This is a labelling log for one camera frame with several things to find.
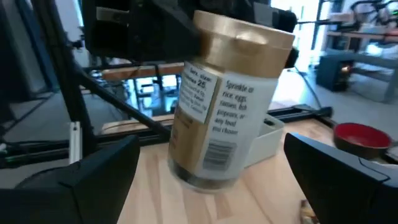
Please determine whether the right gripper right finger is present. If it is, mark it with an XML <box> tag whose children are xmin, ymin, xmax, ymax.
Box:
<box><xmin>284</xmin><ymin>132</ymin><xmax>398</xmax><ymax>224</ymax></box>

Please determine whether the grey metal bench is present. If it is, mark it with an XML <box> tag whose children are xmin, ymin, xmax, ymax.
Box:
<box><xmin>316</xmin><ymin>51</ymin><xmax>398</xmax><ymax>104</ymax></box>

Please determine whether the red bowl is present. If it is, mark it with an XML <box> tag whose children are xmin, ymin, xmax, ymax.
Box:
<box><xmin>333</xmin><ymin>122</ymin><xmax>393</xmax><ymax>160</ymax></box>

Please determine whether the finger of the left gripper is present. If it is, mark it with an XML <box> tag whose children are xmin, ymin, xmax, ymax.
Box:
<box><xmin>254</xmin><ymin>2</ymin><xmax>298</xmax><ymax>69</ymax></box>
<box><xmin>127</xmin><ymin>0</ymin><xmax>203</xmax><ymax>62</ymax></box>

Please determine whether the silver aluminium profile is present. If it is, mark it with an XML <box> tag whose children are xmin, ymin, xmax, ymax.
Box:
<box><xmin>68</xmin><ymin>121</ymin><xmax>82</xmax><ymax>165</ymax></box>

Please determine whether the seasoning jar gold lid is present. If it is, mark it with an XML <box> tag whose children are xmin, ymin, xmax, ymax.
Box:
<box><xmin>167</xmin><ymin>9</ymin><xmax>295</xmax><ymax>193</ymax></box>

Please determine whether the grey bin with handle cutout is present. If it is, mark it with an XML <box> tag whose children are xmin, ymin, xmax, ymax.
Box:
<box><xmin>244</xmin><ymin>114</ymin><xmax>285</xmax><ymax>169</ymax></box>

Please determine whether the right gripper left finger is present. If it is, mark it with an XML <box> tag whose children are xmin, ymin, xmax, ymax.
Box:
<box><xmin>0</xmin><ymin>134</ymin><xmax>141</xmax><ymax>224</ymax></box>

